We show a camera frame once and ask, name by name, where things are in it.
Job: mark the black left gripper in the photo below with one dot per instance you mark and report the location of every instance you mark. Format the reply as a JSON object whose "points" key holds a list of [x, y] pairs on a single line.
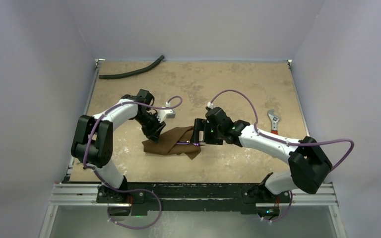
{"points": [[154, 133]]}

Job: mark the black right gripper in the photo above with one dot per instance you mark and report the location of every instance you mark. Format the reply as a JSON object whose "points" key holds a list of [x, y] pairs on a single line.
{"points": [[199, 131]]}

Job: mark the brown fabric napkin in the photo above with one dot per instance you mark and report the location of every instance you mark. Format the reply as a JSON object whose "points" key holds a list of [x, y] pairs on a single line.
{"points": [[167, 144]]}

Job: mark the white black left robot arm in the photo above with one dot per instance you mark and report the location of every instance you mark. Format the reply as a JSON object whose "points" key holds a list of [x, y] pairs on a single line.
{"points": [[92, 142]]}

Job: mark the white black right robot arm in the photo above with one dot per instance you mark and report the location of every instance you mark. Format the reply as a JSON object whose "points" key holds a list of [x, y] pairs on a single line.
{"points": [[308, 164]]}

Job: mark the black foam tube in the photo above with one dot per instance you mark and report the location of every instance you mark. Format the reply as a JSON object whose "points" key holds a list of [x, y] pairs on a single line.
{"points": [[133, 73]]}

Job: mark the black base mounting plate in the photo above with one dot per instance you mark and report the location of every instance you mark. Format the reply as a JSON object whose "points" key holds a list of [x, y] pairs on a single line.
{"points": [[142, 197]]}

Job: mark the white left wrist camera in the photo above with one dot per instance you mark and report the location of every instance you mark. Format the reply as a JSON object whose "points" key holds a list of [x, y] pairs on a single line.
{"points": [[165, 113]]}

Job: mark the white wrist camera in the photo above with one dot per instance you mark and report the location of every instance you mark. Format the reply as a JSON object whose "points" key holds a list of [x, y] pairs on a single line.
{"points": [[165, 113], [209, 106]]}

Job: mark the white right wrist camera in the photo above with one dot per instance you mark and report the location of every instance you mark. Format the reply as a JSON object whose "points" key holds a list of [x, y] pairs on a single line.
{"points": [[209, 106]]}

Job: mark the adjustable wrench red handle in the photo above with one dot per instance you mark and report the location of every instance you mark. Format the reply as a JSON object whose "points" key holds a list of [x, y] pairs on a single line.
{"points": [[274, 121]]}

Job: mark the aluminium extrusion rail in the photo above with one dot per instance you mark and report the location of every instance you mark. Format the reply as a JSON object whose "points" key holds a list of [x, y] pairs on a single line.
{"points": [[86, 194]]}

